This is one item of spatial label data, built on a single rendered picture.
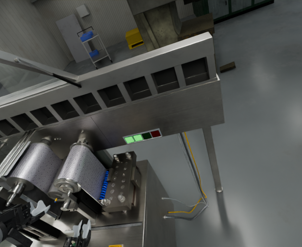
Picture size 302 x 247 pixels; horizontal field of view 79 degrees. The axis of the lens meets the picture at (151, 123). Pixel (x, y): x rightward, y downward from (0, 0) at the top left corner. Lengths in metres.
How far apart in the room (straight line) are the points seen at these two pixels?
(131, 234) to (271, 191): 1.48
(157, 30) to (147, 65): 2.57
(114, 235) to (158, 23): 3.02
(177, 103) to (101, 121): 0.47
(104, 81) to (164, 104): 0.34
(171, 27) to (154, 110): 2.50
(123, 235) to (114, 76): 0.89
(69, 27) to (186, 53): 7.86
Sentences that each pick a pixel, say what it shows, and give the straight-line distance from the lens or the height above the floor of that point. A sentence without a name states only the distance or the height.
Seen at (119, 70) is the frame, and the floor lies 1.64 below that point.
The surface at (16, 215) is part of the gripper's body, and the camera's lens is 0.90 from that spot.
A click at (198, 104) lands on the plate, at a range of 1.05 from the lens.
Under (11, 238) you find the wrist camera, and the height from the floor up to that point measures 1.43.
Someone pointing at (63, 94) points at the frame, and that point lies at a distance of 1.12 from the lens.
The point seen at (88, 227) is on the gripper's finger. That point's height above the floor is 1.10.
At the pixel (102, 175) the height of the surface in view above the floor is 1.06.
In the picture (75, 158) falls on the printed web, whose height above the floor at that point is 1.30.
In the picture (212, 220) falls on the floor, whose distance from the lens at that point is 2.09.
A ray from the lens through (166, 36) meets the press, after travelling 3.48.
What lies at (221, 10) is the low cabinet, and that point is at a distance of 6.57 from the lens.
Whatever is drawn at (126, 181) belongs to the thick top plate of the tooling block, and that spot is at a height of 1.03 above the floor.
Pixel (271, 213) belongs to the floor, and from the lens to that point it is 2.14.
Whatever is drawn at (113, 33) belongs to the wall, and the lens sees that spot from 8.61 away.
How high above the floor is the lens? 1.96
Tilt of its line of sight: 38 degrees down
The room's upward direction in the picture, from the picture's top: 25 degrees counter-clockwise
